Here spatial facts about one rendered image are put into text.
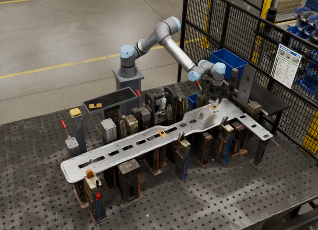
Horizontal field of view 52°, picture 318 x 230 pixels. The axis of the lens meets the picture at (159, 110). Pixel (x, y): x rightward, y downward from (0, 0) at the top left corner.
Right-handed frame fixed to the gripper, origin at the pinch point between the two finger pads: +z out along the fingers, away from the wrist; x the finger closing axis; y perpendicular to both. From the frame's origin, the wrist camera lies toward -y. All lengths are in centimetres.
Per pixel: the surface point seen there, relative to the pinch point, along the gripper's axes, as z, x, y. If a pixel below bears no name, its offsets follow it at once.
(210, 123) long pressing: 7.3, 8.7, 10.6
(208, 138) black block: 8.2, 19.3, 20.5
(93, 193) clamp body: 5, 24, 108
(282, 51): -32, 4, -55
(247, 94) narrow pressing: -2.6, 4.3, -26.6
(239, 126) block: 9.5, 19.8, -7.3
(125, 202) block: 33, 21, 87
